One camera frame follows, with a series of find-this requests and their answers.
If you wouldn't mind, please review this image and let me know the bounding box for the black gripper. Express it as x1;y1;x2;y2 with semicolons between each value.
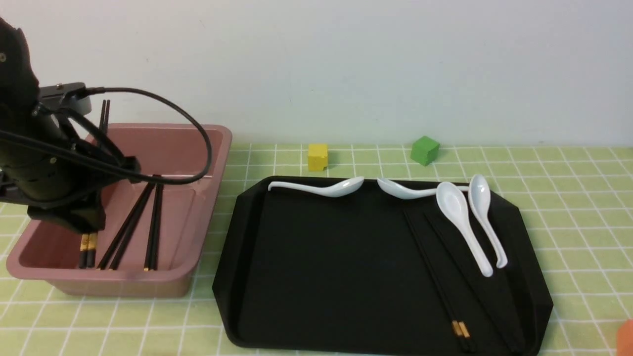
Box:
1;106;140;234

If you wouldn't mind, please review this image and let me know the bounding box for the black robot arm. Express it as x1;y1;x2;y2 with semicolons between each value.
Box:
0;21;140;234

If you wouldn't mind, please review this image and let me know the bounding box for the pink rectangular plastic bin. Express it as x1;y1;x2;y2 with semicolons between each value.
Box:
6;123;231;298

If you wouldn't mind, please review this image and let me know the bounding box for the black chopstick in bin left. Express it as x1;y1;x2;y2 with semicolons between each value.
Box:
96;183;155;270

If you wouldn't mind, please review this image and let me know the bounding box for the black chopstick in bin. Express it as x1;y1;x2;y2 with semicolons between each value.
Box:
144;183;161;271
150;183;164;271
108;185;156;270
96;183;155;270

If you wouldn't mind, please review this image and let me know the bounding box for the black chopstick in bin right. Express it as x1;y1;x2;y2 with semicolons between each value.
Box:
150;183;164;271

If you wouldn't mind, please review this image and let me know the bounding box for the yellow wooden cube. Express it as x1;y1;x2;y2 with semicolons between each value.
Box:
308;144;329;172

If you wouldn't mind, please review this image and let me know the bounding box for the white spoon far left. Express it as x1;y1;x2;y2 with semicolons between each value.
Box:
268;177;365;198

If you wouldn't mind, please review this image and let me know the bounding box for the black serving tray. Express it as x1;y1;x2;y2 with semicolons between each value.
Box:
213;176;554;356

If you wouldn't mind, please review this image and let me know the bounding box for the white spoon upper middle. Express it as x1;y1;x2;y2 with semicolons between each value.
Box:
377;178;469;200

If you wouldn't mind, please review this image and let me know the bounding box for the green wooden cube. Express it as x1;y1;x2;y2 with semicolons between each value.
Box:
410;136;441;166

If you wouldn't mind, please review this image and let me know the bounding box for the white spoon large front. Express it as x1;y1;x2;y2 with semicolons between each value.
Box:
436;182;494;277

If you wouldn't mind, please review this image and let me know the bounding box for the white spoon far right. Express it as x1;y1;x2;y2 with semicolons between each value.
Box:
468;174;508;268

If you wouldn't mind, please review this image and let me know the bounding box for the black chopstick tray right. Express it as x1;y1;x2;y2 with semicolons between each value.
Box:
425;212;525;353

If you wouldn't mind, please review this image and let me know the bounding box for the orange object at corner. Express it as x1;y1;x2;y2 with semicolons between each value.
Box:
616;318;633;356

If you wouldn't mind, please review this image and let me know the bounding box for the black cable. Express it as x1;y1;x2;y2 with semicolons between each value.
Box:
0;87;213;186

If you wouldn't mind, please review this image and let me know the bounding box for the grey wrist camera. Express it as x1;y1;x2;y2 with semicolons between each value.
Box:
39;83;92;115

